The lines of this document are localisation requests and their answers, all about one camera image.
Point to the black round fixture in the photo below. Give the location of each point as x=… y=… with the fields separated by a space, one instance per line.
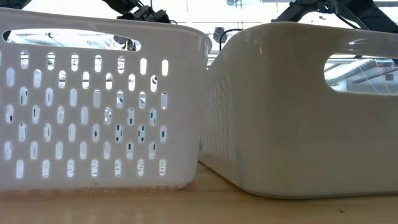
x=219 y=34

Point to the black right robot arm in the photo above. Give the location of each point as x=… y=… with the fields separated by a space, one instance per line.
x=373 y=15

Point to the white perforated plastic basket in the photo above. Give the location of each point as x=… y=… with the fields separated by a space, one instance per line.
x=183 y=124

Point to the grey plastic basket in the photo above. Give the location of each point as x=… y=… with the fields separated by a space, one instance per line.
x=280 y=124

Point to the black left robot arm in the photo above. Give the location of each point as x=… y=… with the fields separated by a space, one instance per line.
x=124 y=4

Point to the black arched clamp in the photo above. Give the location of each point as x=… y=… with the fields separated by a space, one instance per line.
x=124 y=42

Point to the silver corrugated duct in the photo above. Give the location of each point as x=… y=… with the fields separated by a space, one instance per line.
x=351 y=70

